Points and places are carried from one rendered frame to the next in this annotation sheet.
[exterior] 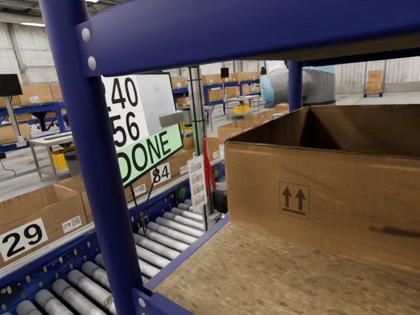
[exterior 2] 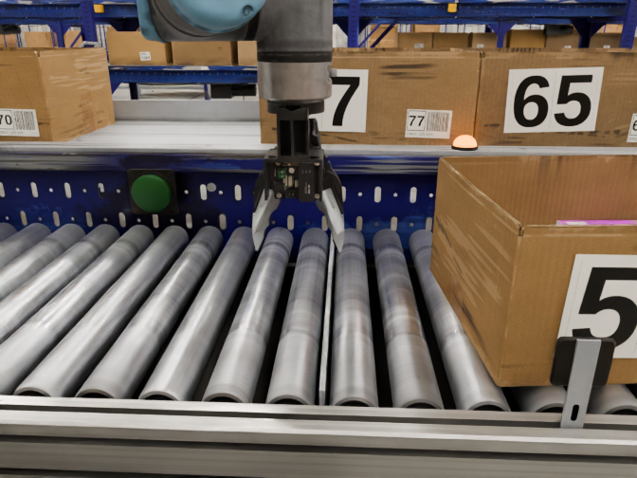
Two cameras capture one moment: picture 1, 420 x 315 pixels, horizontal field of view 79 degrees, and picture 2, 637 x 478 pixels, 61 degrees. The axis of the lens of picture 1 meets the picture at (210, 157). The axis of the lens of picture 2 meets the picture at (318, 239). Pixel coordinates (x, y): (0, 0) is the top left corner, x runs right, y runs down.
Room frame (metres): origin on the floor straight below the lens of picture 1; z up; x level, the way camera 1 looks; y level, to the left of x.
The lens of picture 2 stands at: (1.89, -1.21, 1.08)
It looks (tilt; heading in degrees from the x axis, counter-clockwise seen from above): 21 degrees down; 55
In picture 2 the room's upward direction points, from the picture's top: straight up
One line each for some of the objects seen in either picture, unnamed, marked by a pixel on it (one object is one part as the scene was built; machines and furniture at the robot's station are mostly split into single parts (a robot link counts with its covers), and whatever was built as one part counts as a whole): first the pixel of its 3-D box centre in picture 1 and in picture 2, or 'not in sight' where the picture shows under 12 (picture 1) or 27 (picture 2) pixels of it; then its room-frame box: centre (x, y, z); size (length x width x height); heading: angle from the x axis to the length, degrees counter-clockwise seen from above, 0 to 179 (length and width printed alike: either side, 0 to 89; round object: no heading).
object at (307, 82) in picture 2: not in sight; (298, 82); (2.26, -0.63, 1.02); 0.10 x 0.09 x 0.05; 143
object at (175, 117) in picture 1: (159, 116); not in sight; (0.90, 0.16, 1.40); 0.28 x 0.11 x 0.11; 143
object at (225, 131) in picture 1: (239, 132); (364, 93); (2.61, -0.33, 0.96); 0.39 x 0.29 x 0.17; 143
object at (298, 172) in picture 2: not in sight; (296, 150); (2.25, -0.64, 0.94); 0.09 x 0.08 x 0.12; 53
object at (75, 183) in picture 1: (104, 189); not in sight; (1.37, 0.62, 0.97); 0.39 x 0.29 x 0.17; 143
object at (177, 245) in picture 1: (172, 244); not in sight; (1.13, 0.23, 0.72); 0.52 x 0.05 x 0.05; 53
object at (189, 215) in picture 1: (203, 220); not in sight; (1.33, 0.07, 0.72); 0.52 x 0.05 x 0.05; 53
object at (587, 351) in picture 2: not in sight; (576, 391); (2.31, -1.01, 0.78); 0.05 x 0.01 x 0.11; 143
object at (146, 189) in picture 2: not in sight; (151, 193); (2.17, -0.27, 0.81); 0.07 x 0.01 x 0.07; 143
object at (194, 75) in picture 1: (206, 185); not in sight; (0.95, 0.02, 1.11); 0.12 x 0.05 x 0.88; 143
